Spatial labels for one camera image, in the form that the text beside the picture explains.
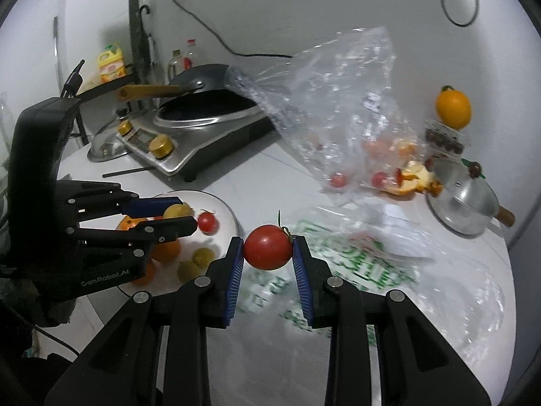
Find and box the mandarin orange three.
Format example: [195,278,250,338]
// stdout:
[116,216,148,231]

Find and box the mandarin orange two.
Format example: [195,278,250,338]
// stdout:
[131,260,156,287]

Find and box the mandarin orange one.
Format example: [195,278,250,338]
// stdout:
[150,240,182,265]

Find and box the yellow longan fruit one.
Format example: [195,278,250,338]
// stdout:
[177,260,201,283]

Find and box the yellow longan fruit two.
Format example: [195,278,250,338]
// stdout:
[191,247,215,269]

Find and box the red cherry tomato three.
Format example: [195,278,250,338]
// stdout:
[243,213,293,270]

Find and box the red cherry tomato one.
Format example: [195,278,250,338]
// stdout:
[197,211,219,235]

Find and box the black chopstick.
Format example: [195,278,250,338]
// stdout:
[102,166,156,179]

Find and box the white round plate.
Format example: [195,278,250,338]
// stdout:
[119,190,239,296]

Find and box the steel pot lid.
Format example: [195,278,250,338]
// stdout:
[87,108,130,162]

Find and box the flat printed plastic bag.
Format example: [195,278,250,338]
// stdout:
[230,204,504,367]

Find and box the black metal rack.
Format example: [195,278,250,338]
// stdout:
[55,61,137,148]

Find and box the steel induction cooker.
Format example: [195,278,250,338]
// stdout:
[116,89,273,181]

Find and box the tomato in clear bag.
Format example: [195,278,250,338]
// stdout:
[329,172,348,189]

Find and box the yellow oil jug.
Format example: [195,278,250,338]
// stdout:
[97,43,126,83]

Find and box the orange peel pile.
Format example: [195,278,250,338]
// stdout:
[381,162,443,196]

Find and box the dark sauce bottle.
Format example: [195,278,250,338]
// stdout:
[167,49,183,82]

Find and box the small steel lidded pot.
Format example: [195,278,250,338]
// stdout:
[426,158,515,238]

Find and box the red cap bottle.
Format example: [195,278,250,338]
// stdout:
[183,39,200,71]

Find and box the yellow green sponge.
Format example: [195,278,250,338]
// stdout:
[461,159,485,179]

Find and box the clear box of chestnuts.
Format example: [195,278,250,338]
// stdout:
[425,119,469,157]

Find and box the clear crumpled plastic bag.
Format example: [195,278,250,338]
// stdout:
[225,27,425,194]

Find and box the large orange on box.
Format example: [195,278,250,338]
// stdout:
[436,85,472,131]

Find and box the black wok wooden handle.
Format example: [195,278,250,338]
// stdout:
[116,63,231,103]

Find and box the black cooker power cable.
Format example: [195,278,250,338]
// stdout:
[169,0,293,59]

